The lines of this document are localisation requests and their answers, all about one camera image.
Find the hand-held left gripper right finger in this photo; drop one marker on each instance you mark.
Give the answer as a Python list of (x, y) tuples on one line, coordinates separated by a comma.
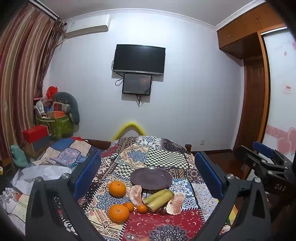
[(208, 176)]

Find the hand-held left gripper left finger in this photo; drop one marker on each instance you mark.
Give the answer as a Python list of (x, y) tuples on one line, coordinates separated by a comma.
[(86, 176)]

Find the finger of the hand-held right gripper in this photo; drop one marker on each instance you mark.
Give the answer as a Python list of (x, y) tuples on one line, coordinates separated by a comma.
[(248, 158), (263, 148)]

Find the large orange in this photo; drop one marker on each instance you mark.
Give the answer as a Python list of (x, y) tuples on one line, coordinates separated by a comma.
[(117, 188), (118, 213)]

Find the peeled pomelo segment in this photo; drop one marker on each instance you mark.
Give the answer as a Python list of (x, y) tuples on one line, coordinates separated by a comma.
[(175, 204), (136, 195)]

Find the small orange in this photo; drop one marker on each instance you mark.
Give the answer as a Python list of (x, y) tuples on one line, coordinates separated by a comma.
[(128, 206), (142, 209)]

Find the green sugarcane piece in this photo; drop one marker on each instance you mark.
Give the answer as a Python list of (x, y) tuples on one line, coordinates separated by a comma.
[(155, 196), (161, 201)]

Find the dark purple plate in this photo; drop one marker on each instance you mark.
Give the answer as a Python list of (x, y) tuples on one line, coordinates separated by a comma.
[(151, 178)]

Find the white sliding door with hearts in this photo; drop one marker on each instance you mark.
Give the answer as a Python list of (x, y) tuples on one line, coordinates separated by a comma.
[(281, 111)]

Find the white crumpled sheet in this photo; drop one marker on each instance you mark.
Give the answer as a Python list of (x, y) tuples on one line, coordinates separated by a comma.
[(44, 172)]

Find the brown wooden door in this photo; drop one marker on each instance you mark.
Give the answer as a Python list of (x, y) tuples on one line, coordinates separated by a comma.
[(253, 102)]

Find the green storage box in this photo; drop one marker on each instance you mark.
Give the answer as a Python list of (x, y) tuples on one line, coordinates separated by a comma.
[(60, 128)]

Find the dark grey box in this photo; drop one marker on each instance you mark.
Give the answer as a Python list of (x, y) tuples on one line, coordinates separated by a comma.
[(41, 144)]

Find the patterned patchwork blanket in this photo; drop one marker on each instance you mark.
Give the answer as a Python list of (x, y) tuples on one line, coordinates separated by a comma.
[(150, 153)]

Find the yellow foam tube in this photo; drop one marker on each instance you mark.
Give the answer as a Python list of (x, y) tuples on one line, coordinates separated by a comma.
[(129, 126)]

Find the red and white sign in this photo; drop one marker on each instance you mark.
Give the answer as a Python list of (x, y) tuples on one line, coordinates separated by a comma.
[(288, 87)]

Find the red box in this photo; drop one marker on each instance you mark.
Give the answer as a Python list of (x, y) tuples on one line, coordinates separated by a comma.
[(35, 133)]

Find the orange cardboard box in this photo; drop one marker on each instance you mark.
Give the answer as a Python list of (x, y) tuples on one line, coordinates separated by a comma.
[(57, 114)]

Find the teal plush toy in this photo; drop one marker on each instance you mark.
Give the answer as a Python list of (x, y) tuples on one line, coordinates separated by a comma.
[(19, 156)]

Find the red plastic bag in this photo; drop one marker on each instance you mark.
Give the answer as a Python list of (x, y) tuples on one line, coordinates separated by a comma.
[(52, 91)]

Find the small black monitor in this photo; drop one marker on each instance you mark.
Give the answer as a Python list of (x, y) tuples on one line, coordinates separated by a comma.
[(137, 83)]

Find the wooden overhead cabinet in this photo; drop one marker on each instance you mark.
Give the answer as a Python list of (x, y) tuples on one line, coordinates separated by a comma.
[(245, 30)]

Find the striped red curtain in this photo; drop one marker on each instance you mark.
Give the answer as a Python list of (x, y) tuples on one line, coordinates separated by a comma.
[(20, 69)]

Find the white air conditioner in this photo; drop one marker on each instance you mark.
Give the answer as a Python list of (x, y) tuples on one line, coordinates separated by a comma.
[(86, 26)]

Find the black wall television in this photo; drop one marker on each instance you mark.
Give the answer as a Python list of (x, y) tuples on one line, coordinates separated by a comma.
[(138, 59)]

